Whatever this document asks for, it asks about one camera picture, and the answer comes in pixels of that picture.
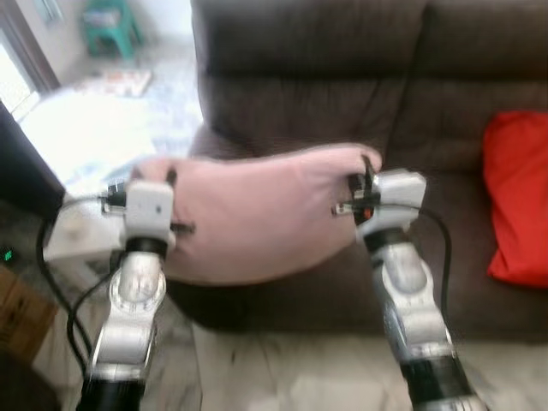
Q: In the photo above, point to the pink pillow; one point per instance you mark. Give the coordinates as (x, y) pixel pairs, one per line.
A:
(257, 214)

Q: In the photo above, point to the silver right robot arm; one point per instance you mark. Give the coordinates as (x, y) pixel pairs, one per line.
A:
(407, 300)

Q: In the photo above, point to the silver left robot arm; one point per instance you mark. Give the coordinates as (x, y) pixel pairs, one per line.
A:
(128, 317)

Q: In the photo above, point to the red pillow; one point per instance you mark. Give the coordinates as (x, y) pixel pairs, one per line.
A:
(518, 197)

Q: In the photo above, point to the white side table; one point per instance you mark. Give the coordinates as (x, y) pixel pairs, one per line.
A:
(81, 235)

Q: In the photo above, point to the dark brown fabric sofa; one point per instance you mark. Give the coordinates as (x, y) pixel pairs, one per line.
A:
(342, 77)

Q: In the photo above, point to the white board with colourful stickers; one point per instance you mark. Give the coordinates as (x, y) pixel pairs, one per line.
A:
(120, 82)

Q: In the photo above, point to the dark wooden cabinet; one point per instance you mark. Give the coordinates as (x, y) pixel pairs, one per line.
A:
(26, 171)

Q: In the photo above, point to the power strip with green light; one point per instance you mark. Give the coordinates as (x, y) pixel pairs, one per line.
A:
(8, 254)

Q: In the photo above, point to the brown cardboard box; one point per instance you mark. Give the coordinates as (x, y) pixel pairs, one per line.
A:
(21, 317)

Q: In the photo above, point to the teal plastic stool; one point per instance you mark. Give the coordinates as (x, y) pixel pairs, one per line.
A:
(111, 30)

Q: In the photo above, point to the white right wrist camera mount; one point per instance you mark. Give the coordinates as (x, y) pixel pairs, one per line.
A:
(398, 193)

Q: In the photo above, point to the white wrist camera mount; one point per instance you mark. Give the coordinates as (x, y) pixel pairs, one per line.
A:
(398, 193)
(147, 210)

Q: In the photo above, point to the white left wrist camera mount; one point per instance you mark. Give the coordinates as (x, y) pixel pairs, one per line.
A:
(147, 210)

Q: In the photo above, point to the dark brown door frame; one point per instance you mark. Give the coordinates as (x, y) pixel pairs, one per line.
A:
(34, 56)

